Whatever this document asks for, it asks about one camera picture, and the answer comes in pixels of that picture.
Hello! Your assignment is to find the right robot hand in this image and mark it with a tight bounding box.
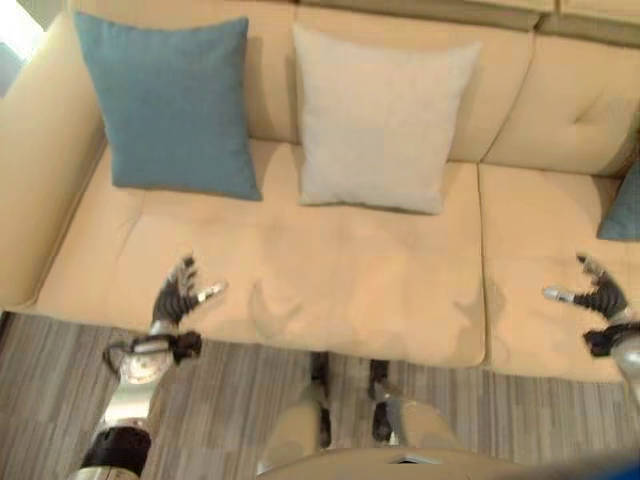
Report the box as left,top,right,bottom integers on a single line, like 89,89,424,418
542,253,631,318

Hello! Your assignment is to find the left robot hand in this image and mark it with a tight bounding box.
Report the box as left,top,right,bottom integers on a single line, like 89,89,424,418
151,254,229,325

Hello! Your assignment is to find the beige leather sofa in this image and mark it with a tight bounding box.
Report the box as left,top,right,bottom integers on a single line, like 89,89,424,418
0,0,640,384

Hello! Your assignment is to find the teal checked cushion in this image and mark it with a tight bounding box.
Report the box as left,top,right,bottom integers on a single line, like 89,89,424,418
596,161,640,242

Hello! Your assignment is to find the plain teal square cushion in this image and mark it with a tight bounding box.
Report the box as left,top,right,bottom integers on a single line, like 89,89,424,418
73,11,264,202

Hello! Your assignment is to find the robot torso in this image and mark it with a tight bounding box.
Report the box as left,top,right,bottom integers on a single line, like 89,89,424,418
259,446,640,480

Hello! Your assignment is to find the robot right leg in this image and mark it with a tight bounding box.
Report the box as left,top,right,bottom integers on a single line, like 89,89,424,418
368,358,464,451

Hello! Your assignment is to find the light grey square cushion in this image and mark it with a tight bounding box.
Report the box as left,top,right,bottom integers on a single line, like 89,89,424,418
291,22,483,216

